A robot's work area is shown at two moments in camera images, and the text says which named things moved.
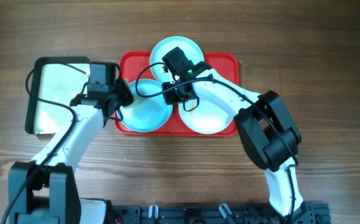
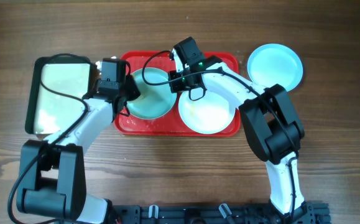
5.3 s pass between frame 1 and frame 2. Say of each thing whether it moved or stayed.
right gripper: moved
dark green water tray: stayed
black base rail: stayed
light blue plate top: moved
